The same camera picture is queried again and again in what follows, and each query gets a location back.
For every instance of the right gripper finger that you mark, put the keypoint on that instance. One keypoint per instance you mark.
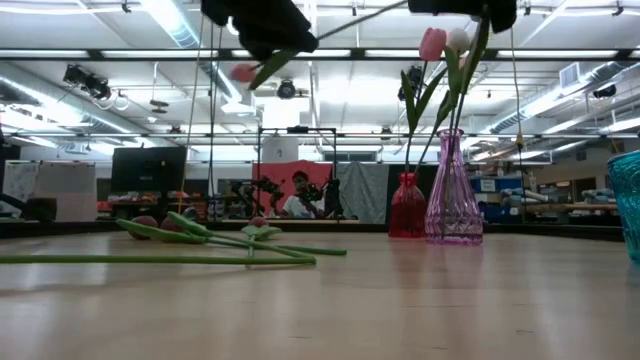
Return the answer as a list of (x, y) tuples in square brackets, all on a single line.
[(445, 6)]

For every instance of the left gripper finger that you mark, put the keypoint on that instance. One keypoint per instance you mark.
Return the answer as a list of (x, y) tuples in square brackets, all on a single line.
[(285, 46), (280, 34)]

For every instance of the white artificial tulip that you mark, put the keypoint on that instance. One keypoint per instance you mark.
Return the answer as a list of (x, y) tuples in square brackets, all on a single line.
[(475, 50), (457, 40)]

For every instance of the pink artificial tulip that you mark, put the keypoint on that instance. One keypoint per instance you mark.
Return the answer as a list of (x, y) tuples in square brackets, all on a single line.
[(432, 45), (242, 73), (258, 221)]

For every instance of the red glass vase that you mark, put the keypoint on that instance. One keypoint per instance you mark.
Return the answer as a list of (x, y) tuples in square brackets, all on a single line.
[(407, 210)]

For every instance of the purple glass vase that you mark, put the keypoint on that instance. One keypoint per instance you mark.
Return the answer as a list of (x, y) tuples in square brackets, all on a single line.
[(452, 215)]

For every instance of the teal glass vase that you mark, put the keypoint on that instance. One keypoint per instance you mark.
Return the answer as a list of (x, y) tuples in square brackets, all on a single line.
[(627, 200)]

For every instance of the black ceiling spotlight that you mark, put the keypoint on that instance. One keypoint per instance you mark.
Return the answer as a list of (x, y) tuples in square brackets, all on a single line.
[(605, 91), (414, 75), (90, 82), (286, 90)]

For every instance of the black overhead light bar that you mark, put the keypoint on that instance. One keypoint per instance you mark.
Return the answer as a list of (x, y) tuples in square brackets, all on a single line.
[(358, 54)]

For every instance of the white air vent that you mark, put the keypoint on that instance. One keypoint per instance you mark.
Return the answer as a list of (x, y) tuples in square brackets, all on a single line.
[(570, 75)]

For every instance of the red cloth backdrop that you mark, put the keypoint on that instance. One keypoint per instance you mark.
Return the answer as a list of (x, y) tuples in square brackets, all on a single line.
[(265, 175)]

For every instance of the person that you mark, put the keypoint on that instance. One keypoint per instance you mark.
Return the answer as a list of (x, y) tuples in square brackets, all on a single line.
[(299, 205)]

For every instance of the grey cloth backdrop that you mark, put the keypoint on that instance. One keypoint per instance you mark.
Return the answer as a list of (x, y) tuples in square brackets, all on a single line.
[(365, 190)]

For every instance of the black monitor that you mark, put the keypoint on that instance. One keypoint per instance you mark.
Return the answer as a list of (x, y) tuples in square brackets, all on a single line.
[(149, 170)]

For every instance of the wooden workbench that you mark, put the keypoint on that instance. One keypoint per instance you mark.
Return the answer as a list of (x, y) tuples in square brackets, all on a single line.
[(575, 206)]

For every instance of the table with colourful items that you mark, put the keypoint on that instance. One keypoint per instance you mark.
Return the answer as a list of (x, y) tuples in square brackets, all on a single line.
[(130, 200)]

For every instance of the white partition board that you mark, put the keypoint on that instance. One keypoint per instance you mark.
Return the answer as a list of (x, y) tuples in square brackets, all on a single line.
[(65, 185)]

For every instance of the black background rig frame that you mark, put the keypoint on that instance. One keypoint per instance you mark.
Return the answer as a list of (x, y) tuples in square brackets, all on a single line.
[(298, 129)]

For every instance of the black aluminium table frame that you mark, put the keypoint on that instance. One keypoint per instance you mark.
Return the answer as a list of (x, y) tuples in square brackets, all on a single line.
[(550, 231)]

